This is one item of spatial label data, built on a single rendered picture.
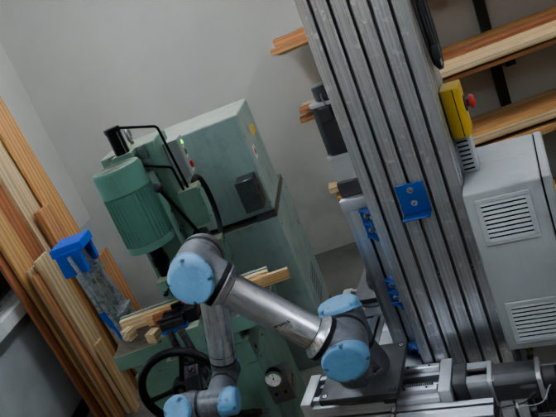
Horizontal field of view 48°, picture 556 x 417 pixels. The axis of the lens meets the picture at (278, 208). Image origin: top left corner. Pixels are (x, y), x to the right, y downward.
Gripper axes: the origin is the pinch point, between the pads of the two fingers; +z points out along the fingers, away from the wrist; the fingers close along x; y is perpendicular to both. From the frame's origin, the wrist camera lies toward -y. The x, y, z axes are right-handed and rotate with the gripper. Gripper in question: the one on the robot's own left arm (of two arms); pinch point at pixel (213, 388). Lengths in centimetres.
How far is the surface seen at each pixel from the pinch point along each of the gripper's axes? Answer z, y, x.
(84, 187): 219, -166, -121
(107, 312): 82, -49, -65
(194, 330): 5.1, -19.6, -2.2
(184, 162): 28, -84, 5
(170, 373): 22.2, -9.7, -20.7
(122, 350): 18.9, -22.7, -34.1
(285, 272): 28, -30, 29
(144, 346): 16.8, -21.3, -25.0
